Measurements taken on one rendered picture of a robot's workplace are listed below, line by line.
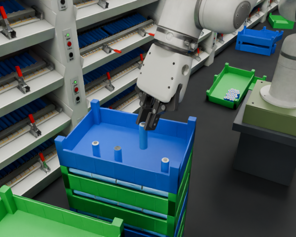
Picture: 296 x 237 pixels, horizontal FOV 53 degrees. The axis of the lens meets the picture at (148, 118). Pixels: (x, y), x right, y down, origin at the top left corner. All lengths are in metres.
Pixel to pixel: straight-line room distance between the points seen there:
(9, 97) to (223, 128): 1.13
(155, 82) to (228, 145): 1.07
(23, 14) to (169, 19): 0.65
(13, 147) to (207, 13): 0.87
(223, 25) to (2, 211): 0.63
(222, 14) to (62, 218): 0.54
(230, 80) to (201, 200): 1.01
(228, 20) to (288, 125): 0.80
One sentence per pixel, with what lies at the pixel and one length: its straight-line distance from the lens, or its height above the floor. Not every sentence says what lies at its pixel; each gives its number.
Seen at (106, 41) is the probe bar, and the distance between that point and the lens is 1.39.
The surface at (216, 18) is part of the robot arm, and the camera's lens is 0.53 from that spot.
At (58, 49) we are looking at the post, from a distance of 1.16.
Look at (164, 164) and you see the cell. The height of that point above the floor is 0.54.
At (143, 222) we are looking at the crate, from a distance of 0.80.
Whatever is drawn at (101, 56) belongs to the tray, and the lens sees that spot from 1.33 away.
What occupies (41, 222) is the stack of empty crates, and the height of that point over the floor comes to 0.40.
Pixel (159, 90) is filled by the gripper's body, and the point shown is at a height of 0.71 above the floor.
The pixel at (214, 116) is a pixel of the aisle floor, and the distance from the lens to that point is 1.81.
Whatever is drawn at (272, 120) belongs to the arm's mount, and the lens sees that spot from 1.27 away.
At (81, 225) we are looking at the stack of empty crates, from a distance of 0.73.
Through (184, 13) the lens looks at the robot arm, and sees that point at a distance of 0.56.
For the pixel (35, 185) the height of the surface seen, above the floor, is 0.09.
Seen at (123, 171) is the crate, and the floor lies 0.51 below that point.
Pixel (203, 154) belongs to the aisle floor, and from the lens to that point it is 1.53.
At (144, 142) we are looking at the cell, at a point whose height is 0.59.
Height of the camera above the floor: 0.99
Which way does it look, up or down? 35 degrees down
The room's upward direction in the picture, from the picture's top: straight up
